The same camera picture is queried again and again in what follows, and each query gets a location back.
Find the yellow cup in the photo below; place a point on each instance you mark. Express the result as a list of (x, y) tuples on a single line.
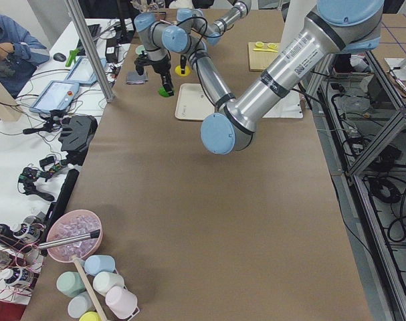
[(90, 316)]

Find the cream rabbit tray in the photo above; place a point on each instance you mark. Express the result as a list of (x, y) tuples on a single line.
[(192, 103)]

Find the mint green bowl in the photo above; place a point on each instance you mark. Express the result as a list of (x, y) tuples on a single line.
[(140, 50)]

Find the teach pendant tablet near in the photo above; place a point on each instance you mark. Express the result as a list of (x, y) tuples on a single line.
[(57, 95)]

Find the yellow plastic knife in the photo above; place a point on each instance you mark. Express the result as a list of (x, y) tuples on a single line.
[(265, 50)]

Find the teach pendant tablet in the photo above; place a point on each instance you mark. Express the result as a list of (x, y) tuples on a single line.
[(82, 72), (57, 95)]

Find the pink bowl with ice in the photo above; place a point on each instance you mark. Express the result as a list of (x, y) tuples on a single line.
[(75, 224)]

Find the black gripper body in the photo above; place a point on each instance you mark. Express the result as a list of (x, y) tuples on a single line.
[(160, 67)]

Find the yellow lemon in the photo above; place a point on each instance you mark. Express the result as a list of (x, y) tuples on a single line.
[(188, 71)]

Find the wooden cutting board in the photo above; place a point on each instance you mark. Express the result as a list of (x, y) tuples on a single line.
[(258, 61)]

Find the black computer mouse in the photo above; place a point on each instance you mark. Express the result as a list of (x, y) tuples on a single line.
[(59, 57)]

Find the teach pendant tablet far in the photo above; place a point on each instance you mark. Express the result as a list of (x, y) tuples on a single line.
[(82, 72)]

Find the grey cup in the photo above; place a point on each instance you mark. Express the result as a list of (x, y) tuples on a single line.
[(79, 305)]

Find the green cup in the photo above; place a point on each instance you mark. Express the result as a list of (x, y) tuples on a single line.
[(70, 284)]

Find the seated person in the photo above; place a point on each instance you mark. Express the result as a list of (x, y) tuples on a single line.
[(20, 55)]

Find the white cup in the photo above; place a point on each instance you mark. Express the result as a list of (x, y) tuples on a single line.
[(104, 281)]

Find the blue cup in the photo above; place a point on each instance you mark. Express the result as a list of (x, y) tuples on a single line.
[(99, 263)]

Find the aluminium frame post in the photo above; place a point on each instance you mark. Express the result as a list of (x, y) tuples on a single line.
[(83, 32)]

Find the metal tongs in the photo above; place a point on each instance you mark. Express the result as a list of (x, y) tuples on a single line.
[(73, 239)]

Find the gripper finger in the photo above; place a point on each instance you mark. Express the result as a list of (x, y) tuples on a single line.
[(183, 65), (167, 83)]

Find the grey folded cloth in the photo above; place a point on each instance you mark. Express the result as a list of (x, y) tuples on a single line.
[(135, 78)]

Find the pink cup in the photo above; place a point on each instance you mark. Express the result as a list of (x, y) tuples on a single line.
[(123, 303)]

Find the green lime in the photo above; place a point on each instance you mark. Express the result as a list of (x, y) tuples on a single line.
[(162, 92)]

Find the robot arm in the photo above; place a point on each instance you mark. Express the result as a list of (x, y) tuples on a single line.
[(212, 31), (330, 27)]

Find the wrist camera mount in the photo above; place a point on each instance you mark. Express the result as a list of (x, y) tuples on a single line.
[(141, 62)]

